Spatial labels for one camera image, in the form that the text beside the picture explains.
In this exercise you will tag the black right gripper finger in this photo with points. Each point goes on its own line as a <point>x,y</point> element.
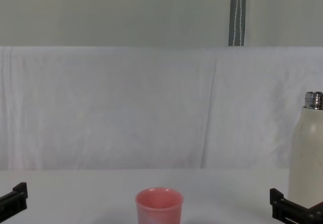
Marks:
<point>292,209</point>

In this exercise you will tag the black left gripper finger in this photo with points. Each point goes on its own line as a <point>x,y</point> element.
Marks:
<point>17,198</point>

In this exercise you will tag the cream vacuum bottle steel neck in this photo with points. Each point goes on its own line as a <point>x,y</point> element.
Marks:
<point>306,158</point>

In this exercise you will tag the pink cup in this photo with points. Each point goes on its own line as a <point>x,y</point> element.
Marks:
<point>159,209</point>

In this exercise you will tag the white table cloth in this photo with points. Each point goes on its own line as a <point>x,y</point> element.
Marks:
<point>126,108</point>

